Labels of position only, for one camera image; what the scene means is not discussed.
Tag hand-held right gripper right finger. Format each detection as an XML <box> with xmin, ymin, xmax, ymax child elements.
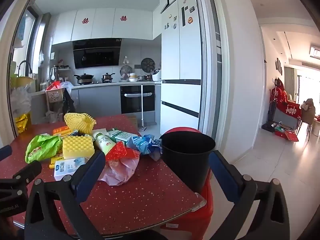
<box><xmin>208</xmin><ymin>150</ymin><xmax>290</xmax><ymax>240</ymax></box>

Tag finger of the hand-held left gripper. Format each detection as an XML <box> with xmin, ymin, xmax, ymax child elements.
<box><xmin>0</xmin><ymin>145</ymin><xmax>12</xmax><ymax>161</ymax></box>
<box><xmin>0</xmin><ymin>160</ymin><xmax>42</xmax><ymax>201</ymax></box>

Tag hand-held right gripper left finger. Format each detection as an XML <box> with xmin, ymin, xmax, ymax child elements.
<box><xmin>24</xmin><ymin>150</ymin><xmax>107</xmax><ymax>240</ymax></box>

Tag white blue tissue pack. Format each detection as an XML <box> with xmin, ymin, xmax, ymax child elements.
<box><xmin>54</xmin><ymin>157</ymin><xmax>89</xmax><ymax>181</ymax></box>

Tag green plastic bag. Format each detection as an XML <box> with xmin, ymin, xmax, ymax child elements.
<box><xmin>24</xmin><ymin>134</ymin><xmax>63</xmax><ymax>164</ymax></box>

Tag yellow orange packet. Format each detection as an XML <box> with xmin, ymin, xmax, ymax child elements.
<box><xmin>49</xmin><ymin>127</ymin><xmax>75</xmax><ymax>170</ymax></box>

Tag yellow sponge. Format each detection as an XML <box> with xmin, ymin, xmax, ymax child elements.
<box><xmin>62</xmin><ymin>134</ymin><xmax>95</xmax><ymax>160</ymax></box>

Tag red pink plastic bag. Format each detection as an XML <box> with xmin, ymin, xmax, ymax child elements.
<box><xmin>97</xmin><ymin>141</ymin><xmax>140</xmax><ymax>186</ymax></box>

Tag black bin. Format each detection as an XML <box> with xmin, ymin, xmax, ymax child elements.
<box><xmin>159</xmin><ymin>130</ymin><xmax>216</xmax><ymax>193</ymax></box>

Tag white green bottle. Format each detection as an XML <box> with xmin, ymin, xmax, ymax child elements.
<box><xmin>92</xmin><ymin>131</ymin><xmax>118</xmax><ymax>155</ymax></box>

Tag green white carton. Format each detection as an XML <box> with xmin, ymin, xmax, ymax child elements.
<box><xmin>106</xmin><ymin>128</ymin><xmax>139</xmax><ymax>144</ymax></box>

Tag yellow foam fruit net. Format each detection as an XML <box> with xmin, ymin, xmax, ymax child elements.
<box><xmin>64</xmin><ymin>112</ymin><xmax>97</xmax><ymax>135</ymax></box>

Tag blue white wrapper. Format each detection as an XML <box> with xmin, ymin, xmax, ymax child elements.
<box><xmin>126</xmin><ymin>134</ymin><xmax>163</xmax><ymax>162</ymax></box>

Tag gold foil bag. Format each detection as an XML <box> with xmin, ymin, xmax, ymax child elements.
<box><xmin>15</xmin><ymin>114</ymin><xmax>32</xmax><ymax>133</ymax></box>

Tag red plastic stool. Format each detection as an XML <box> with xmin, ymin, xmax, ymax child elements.
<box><xmin>160</xmin><ymin>127</ymin><xmax>214</xmax><ymax>230</ymax></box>

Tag clear plastic bag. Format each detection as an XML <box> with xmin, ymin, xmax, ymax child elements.
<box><xmin>10</xmin><ymin>85</ymin><xmax>32</xmax><ymax>117</ymax></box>

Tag cardboard box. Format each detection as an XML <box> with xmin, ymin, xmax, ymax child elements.
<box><xmin>126</xmin><ymin>115</ymin><xmax>138</xmax><ymax>128</ymax></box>

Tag yellow basin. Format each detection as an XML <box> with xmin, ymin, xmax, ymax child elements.
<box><xmin>10</xmin><ymin>76</ymin><xmax>33</xmax><ymax>88</ymax></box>

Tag red gift box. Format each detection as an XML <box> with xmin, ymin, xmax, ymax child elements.
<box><xmin>274</xmin><ymin>127</ymin><xmax>299</xmax><ymax>142</ymax></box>

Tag black plastic bag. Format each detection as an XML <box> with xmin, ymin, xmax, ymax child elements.
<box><xmin>62</xmin><ymin>89</ymin><xmax>75</xmax><ymax>115</ymax></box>

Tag grey base cabinets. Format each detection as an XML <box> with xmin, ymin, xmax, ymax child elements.
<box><xmin>71</xmin><ymin>84</ymin><xmax>122</xmax><ymax>117</ymax></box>

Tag red basket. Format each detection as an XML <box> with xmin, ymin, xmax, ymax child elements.
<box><xmin>46</xmin><ymin>81</ymin><xmax>63</xmax><ymax>92</ymax></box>

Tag black built-in oven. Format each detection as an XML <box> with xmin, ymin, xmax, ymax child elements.
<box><xmin>120</xmin><ymin>84</ymin><xmax>155</xmax><ymax>114</ymax></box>

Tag steel kitchen faucet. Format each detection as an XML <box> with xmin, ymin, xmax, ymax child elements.
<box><xmin>17</xmin><ymin>60</ymin><xmax>33</xmax><ymax>78</ymax></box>

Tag red printed banner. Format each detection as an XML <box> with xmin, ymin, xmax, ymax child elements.
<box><xmin>269</xmin><ymin>79</ymin><xmax>302</xmax><ymax>119</ymax></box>

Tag black wok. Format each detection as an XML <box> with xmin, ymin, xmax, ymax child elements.
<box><xmin>74</xmin><ymin>73</ymin><xmax>95</xmax><ymax>84</ymax></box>

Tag steel pot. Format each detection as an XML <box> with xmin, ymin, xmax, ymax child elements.
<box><xmin>101</xmin><ymin>72</ymin><xmax>115</xmax><ymax>83</ymax></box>

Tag dining chair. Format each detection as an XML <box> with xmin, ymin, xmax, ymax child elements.
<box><xmin>299</xmin><ymin>99</ymin><xmax>317</xmax><ymax>140</ymax></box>

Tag olive curtain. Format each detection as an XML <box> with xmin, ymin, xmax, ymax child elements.
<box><xmin>284</xmin><ymin>66</ymin><xmax>297</xmax><ymax>100</ymax></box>

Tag black range hood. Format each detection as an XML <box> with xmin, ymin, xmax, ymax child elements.
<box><xmin>72</xmin><ymin>38</ymin><xmax>123</xmax><ymax>69</ymax></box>

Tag white refrigerator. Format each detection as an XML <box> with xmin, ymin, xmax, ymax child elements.
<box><xmin>160</xmin><ymin>0</ymin><xmax>203</xmax><ymax>135</ymax></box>

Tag white air conditioner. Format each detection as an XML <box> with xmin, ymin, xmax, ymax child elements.
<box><xmin>309</xmin><ymin>45</ymin><xmax>320</xmax><ymax>59</ymax></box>

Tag white wall cabinets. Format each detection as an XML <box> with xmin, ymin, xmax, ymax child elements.
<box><xmin>51</xmin><ymin>7</ymin><xmax>162</xmax><ymax>46</ymax></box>

